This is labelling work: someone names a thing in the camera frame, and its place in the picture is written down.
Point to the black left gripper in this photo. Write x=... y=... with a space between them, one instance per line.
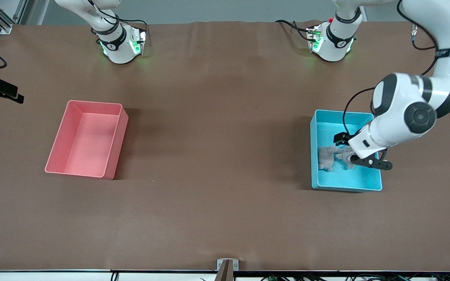
x=341 y=138

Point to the plain grey plush toy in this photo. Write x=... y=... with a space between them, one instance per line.
x=344 y=157

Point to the grey plush toy white face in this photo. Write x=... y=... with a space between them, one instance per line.
x=326 y=156

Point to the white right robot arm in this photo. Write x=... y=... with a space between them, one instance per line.
x=117 y=50

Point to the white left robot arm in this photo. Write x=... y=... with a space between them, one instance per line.
x=416 y=113

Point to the blue plastic box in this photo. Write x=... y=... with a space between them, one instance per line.
x=350 y=179

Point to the pink plastic box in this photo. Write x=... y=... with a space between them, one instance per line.
x=88 y=136

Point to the brown table cover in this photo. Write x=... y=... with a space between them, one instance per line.
x=217 y=136

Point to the small metal bracket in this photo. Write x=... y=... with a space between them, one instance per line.
x=236 y=265

